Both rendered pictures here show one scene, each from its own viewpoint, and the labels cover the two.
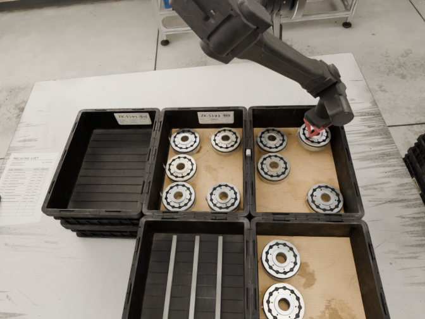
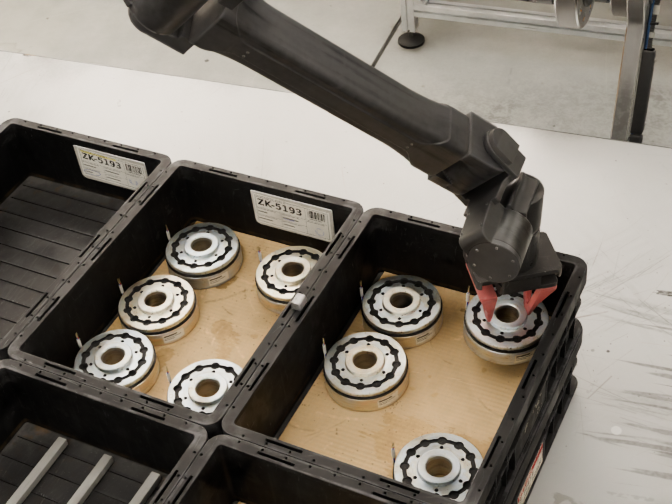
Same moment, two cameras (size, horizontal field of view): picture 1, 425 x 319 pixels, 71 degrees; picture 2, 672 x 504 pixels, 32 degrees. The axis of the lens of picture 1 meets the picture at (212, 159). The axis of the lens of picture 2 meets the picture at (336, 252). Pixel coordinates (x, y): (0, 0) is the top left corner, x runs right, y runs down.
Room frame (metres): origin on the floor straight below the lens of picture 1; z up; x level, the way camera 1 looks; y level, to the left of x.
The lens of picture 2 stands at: (-0.40, -0.53, 1.92)
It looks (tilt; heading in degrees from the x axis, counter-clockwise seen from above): 43 degrees down; 22
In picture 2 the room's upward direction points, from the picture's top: 8 degrees counter-clockwise
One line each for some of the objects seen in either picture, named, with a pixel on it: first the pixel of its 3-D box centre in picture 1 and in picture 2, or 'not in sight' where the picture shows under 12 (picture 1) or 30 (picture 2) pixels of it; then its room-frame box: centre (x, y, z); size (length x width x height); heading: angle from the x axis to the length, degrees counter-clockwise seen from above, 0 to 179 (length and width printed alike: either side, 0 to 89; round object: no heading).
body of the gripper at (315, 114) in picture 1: (326, 107); (513, 244); (0.57, -0.36, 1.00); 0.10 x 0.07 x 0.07; 118
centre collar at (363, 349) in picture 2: (274, 165); (364, 360); (0.48, -0.19, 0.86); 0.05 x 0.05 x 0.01
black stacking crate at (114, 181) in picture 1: (112, 165); (18, 254); (0.57, 0.33, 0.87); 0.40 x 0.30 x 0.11; 170
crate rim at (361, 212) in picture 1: (298, 156); (413, 347); (0.47, -0.26, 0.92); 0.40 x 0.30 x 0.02; 170
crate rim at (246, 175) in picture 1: (200, 156); (194, 282); (0.52, 0.04, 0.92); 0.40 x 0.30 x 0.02; 170
